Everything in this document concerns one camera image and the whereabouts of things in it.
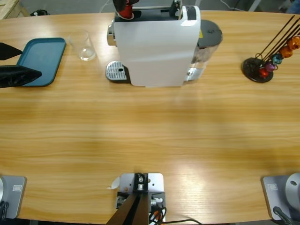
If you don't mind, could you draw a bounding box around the red coffee capsule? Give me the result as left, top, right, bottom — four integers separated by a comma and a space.
258, 67, 270, 79
118, 4, 135, 20

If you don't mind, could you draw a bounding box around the clear drinking glass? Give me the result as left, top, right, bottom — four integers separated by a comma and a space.
67, 30, 97, 61

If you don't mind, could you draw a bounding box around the white capsule coffee machine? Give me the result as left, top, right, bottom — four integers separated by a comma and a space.
106, 5, 202, 89

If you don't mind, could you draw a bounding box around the purple coffee capsule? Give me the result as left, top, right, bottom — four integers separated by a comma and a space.
264, 61, 277, 72

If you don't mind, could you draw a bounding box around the teal coffee capsule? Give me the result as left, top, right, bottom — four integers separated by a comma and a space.
271, 53, 284, 65

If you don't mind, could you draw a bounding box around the orange coffee capsule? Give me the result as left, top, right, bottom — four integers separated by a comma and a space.
280, 45, 293, 59
287, 35, 300, 51

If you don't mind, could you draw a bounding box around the teal plastic tray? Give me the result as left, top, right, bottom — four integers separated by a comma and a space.
16, 37, 67, 88

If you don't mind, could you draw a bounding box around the black drip tray silver grate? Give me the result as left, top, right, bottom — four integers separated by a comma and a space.
105, 60, 131, 84

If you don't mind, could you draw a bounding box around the clear water tank dark lid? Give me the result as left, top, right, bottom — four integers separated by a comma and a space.
182, 19, 224, 83

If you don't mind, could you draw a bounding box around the white tape tag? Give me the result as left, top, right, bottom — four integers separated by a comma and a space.
107, 177, 121, 190

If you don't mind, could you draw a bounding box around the white orange step stool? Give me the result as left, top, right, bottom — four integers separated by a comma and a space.
278, 0, 300, 13

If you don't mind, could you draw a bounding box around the white floor cable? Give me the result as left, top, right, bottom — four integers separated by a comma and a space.
100, 0, 113, 13
220, 0, 249, 12

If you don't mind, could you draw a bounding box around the grey metal frame leg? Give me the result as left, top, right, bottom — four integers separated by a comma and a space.
247, 0, 262, 12

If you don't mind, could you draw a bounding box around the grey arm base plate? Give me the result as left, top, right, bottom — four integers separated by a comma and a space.
261, 175, 300, 221
0, 175, 27, 219

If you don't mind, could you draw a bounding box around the black base cable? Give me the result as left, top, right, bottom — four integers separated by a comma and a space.
0, 201, 10, 219
273, 206, 293, 225

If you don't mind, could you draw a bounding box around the black wire capsule holder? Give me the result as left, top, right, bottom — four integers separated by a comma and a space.
241, 14, 300, 83

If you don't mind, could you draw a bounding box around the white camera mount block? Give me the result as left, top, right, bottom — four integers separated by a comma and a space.
119, 172, 167, 223

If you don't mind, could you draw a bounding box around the dark camera post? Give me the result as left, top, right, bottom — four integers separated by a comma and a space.
105, 172, 150, 225

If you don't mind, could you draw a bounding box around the orange cable bundle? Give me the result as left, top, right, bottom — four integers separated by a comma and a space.
149, 206, 167, 223

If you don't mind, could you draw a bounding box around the thin black mount cable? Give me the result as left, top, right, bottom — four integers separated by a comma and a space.
164, 219, 203, 225

